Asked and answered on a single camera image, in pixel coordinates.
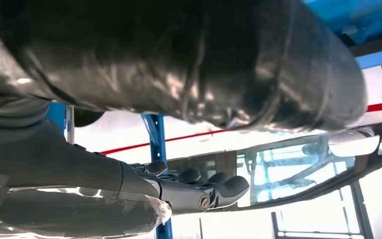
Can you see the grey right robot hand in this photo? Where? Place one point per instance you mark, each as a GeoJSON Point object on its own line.
{"type": "Point", "coordinates": [79, 165]}

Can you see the blue metal shelf rack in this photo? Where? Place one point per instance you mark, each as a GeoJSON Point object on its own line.
{"type": "Point", "coordinates": [158, 142]}

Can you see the silver metal stand pole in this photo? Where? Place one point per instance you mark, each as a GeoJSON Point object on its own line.
{"type": "Point", "coordinates": [69, 125]}

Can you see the white car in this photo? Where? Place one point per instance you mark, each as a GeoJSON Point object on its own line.
{"type": "Point", "coordinates": [125, 132]}

